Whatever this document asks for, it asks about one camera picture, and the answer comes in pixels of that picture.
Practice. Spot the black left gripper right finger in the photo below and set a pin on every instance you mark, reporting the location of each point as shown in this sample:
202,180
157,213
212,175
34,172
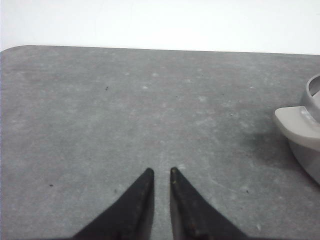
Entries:
193,218

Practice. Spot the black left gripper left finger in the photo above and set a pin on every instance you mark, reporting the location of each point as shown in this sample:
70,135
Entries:
128,218

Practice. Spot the stainless steel steamer pot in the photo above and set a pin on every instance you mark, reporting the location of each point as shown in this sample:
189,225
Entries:
301,126

